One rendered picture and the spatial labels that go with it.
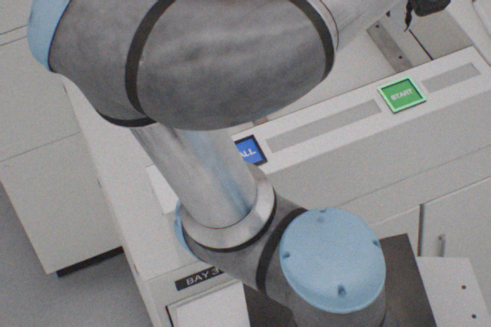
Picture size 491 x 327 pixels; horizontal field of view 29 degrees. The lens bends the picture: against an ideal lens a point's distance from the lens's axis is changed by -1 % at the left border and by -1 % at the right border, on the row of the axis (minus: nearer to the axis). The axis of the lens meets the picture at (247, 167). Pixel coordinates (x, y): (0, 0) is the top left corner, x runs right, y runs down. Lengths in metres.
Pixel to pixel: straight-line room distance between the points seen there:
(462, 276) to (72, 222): 1.14
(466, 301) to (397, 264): 0.14
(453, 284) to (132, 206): 0.52
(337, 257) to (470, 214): 0.68
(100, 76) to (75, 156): 1.35
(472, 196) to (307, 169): 0.38
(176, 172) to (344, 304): 0.25
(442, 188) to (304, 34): 0.88
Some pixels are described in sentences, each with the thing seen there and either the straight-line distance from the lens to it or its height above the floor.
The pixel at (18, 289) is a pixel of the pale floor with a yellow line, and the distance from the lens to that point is 2.56.
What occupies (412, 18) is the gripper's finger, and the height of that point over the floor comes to 1.13.
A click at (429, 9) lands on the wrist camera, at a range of 1.23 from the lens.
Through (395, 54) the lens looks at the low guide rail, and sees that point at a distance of 1.70.
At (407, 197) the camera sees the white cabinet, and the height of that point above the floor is 0.76.
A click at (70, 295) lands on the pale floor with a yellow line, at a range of 2.50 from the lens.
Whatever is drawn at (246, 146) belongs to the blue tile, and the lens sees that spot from 1.43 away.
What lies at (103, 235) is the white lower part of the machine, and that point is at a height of 0.15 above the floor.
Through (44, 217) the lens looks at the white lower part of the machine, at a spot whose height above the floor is 0.29.
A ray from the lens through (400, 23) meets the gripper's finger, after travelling 1.36.
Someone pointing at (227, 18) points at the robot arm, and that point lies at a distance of 0.77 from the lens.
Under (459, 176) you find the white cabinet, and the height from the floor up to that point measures 0.77.
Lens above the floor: 2.05
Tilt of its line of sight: 51 degrees down
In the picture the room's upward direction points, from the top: 9 degrees counter-clockwise
